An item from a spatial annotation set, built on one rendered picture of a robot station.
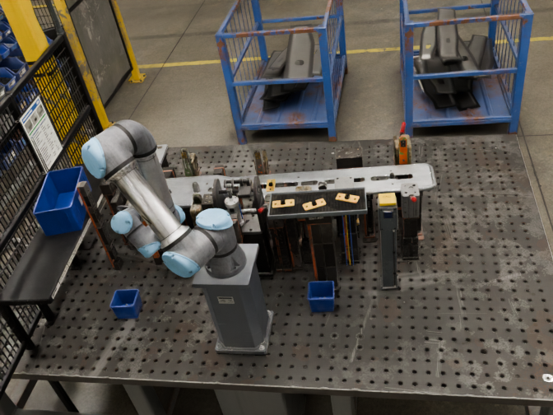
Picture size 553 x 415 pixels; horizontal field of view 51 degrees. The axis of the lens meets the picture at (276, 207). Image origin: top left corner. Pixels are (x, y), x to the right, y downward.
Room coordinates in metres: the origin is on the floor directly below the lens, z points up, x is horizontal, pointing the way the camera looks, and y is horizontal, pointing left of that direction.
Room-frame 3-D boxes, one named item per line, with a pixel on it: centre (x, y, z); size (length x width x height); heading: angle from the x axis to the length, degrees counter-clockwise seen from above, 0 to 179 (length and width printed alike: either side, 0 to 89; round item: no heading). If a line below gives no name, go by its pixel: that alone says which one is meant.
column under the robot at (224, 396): (1.52, 0.22, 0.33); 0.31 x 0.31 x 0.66; 75
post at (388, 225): (1.64, -0.41, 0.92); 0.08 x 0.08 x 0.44; 79
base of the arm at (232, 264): (1.52, 0.22, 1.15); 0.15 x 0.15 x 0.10
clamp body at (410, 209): (1.79, -0.54, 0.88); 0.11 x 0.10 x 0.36; 169
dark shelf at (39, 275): (2.04, 0.93, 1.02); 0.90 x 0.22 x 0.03; 169
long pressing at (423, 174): (2.07, -0.01, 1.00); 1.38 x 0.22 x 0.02; 79
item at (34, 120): (2.36, 0.99, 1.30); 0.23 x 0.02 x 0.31; 169
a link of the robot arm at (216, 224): (1.51, 0.22, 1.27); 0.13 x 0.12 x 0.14; 136
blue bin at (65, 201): (2.11, 0.91, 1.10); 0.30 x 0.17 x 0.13; 179
